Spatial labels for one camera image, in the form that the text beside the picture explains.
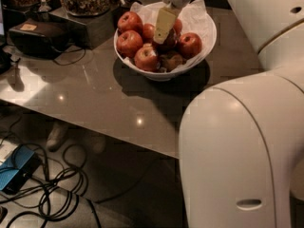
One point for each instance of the dark display stand block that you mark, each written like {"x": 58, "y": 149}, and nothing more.
{"x": 88, "y": 32}

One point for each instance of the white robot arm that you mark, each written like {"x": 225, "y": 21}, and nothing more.
{"x": 241, "y": 140}

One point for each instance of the yellowish apple front right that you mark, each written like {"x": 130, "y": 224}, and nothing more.
{"x": 171, "y": 60}

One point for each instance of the white paper bowl liner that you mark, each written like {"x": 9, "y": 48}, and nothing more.
{"x": 199, "y": 19}

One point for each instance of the black box with label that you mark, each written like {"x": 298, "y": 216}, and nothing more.
{"x": 40, "y": 39}

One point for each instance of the metal serving scoop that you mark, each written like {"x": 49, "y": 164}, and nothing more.
{"x": 44, "y": 7}

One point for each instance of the white shoe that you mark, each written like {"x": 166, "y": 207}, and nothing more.
{"x": 57, "y": 136}

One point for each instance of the small red apple middle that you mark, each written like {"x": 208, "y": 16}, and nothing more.
{"x": 148, "y": 33}

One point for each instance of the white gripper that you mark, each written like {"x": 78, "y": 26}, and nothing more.
{"x": 166, "y": 19}

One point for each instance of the white bowl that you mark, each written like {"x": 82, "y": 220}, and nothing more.
{"x": 164, "y": 75}

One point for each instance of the blue electronics box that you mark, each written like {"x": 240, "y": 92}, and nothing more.
{"x": 17, "y": 168}

